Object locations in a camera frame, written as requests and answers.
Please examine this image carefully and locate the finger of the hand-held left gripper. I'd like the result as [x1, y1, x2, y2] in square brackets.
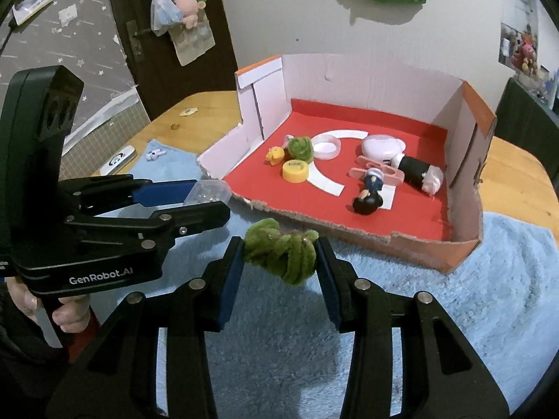
[65, 203, 231, 254]
[57, 174, 202, 216]

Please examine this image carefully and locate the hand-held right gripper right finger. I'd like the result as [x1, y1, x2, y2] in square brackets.
[315, 236, 511, 419]

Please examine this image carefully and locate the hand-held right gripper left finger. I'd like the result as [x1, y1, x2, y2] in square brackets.
[46, 236, 245, 419]

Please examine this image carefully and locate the clear plastic case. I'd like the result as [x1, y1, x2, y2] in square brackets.
[182, 179, 232, 208]

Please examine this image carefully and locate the green yarn ball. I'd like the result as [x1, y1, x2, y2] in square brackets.
[286, 135, 315, 163]
[242, 218, 317, 288]

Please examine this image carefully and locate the dark-haired doll figurine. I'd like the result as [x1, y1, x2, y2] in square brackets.
[351, 168, 386, 216]

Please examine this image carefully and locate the yellow bottle cap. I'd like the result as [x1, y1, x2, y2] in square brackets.
[282, 160, 311, 183]

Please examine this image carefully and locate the pink plastic clip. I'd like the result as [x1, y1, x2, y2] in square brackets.
[349, 155, 405, 184]

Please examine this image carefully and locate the clear round dish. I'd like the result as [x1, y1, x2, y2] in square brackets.
[311, 135, 341, 161]

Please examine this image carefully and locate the black roll with white tissue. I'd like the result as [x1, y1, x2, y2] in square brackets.
[395, 154, 445, 195]

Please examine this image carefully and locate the pink egg-shaped device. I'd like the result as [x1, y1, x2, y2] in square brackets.
[362, 134, 407, 167]

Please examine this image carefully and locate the orange cardboard box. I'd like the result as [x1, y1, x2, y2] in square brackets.
[196, 52, 499, 274]

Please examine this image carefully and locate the person's left hand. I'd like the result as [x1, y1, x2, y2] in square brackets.
[6, 277, 94, 335]

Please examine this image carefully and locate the white rectangular device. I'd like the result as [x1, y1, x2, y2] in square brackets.
[100, 146, 136, 176]

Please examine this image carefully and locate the hanging paper sheet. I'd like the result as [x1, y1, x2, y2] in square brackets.
[168, 22, 216, 67]

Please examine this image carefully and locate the dark wooden door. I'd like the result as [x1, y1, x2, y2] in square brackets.
[102, 0, 239, 123]

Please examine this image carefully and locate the clear plastic bag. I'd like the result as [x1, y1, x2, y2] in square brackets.
[150, 0, 184, 38]

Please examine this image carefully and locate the light blue fluffy towel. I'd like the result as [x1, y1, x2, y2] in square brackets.
[126, 137, 559, 419]

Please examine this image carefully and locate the pale pink plush toy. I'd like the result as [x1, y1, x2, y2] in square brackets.
[172, 0, 207, 29]

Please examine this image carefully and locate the dark cloth covered table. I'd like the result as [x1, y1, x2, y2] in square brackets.
[493, 76, 559, 171]

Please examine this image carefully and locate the pink plush figure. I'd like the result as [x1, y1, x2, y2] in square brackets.
[511, 30, 540, 73]

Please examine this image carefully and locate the door handle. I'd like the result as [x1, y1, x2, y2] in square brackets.
[126, 20, 151, 59]

